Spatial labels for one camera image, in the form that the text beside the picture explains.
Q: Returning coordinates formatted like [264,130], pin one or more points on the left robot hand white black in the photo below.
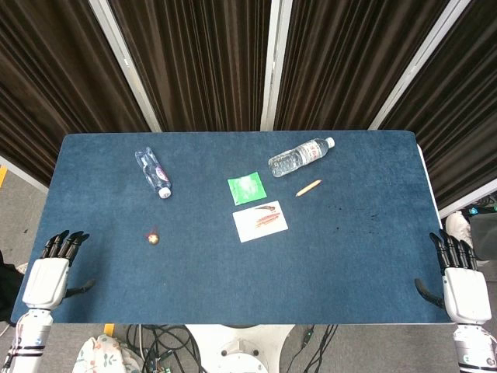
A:
[46,283]

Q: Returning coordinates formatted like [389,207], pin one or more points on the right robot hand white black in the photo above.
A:
[466,295]

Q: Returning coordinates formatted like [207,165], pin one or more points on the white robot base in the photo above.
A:
[238,346]

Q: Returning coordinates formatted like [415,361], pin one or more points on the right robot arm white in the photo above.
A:
[475,347]

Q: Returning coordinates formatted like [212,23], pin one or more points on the white sneaker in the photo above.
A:
[458,229]

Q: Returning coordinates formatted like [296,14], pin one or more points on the floral cloth bag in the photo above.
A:
[105,355]

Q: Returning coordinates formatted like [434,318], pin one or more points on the small clear bottle purple label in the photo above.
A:
[152,171]

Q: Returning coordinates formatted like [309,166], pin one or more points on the brown curtain panel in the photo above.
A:
[194,62]
[58,77]
[458,116]
[349,62]

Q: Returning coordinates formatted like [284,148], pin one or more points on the blue table mat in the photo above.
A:
[233,279]

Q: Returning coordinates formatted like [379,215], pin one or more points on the short wooden pencil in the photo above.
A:
[308,188]

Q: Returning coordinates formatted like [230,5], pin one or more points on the large clear bottle red label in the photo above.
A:
[299,157]

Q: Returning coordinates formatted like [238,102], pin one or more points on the white card red print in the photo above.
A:
[260,221]

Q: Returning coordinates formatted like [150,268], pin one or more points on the green plastic packet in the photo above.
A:
[246,188]

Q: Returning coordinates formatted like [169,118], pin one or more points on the white partition post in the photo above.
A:
[275,62]
[423,58]
[124,62]

